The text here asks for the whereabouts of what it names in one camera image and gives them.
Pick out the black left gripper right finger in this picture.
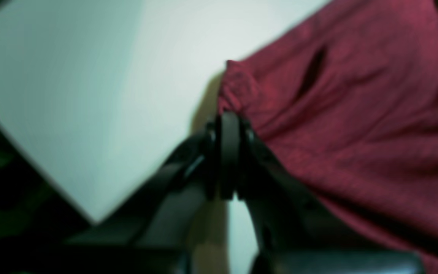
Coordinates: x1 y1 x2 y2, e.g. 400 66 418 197
230 113 425 274

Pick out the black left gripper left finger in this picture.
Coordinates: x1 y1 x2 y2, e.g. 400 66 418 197
17 112 231 274

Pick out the dark red t-shirt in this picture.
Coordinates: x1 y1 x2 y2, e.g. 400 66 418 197
217 0 438 274

